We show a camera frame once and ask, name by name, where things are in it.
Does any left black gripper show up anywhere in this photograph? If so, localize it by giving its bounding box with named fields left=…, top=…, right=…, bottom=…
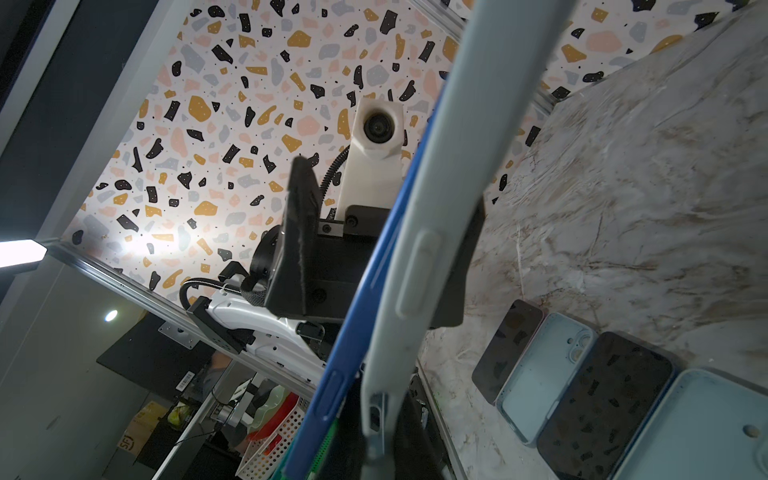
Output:
left=248, top=156, right=485, bottom=329

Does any cardboard box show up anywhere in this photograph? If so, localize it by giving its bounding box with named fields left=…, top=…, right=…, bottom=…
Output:
left=117, top=401, right=168, bottom=456

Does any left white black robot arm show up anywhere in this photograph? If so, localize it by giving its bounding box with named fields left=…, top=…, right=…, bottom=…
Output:
left=179, top=150, right=389, bottom=386

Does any white plastic basket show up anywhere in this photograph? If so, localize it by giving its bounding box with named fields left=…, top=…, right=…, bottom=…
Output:
left=236, top=393, right=308, bottom=480

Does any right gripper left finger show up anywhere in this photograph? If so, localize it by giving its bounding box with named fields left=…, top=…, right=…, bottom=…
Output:
left=315, top=383, right=366, bottom=480

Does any white LED light bar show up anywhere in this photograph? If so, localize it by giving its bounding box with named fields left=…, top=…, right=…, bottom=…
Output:
left=0, top=239, right=47, bottom=269

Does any black phone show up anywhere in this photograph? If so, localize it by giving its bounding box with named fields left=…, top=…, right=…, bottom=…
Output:
left=536, top=332, right=676, bottom=479
left=281, top=83, right=448, bottom=480

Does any grey phone case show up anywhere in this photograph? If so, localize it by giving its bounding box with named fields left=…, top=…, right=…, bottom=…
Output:
left=495, top=312, right=597, bottom=447
left=615, top=369, right=767, bottom=480
left=361, top=1, right=574, bottom=479

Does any purple phone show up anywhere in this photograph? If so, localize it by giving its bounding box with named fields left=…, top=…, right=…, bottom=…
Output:
left=472, top=299, right=544, bottom=405

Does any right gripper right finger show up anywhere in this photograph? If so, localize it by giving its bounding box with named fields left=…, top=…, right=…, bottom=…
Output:
left=393, top=393, right=443, bottom=480

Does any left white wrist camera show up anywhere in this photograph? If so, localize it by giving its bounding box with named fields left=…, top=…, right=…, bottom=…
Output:
left=335, top=98, right=405, bottom=221

